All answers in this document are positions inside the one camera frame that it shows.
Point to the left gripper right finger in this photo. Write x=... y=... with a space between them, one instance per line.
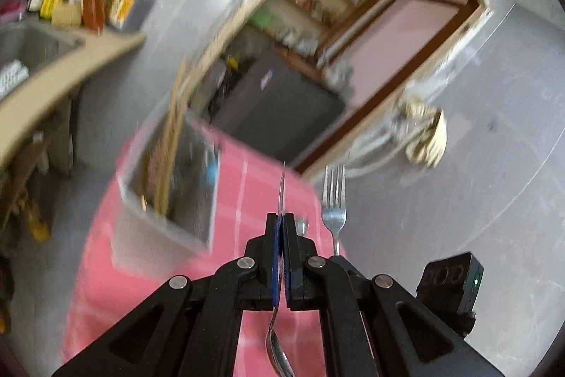
x=300 y=292

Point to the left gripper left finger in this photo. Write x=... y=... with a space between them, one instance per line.
x=260 y=288

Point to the stainless steel fork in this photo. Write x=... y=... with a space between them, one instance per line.
x=334 y=209

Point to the stainless steel spoon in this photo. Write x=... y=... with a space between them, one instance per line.
x=275 y=351

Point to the blue handled utensil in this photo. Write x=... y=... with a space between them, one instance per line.
x=212 y=166

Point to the wooden chopstick with blue tip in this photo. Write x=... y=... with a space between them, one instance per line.
x=165 y=143

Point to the pink plaid tablecloth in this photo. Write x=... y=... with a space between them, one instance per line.
x=248 y=190

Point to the white perforated utensil holder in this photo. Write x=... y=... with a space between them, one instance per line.
x=189 y=220

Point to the cream rubber gloves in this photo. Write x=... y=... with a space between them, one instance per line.
x=428 y=145

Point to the dark grey cabinet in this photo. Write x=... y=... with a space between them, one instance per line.
x=277 y=110

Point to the green box on shelf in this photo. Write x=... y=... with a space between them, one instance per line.
x=261 y=18

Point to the stainless steel sink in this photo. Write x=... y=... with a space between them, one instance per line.
x=27 y=47

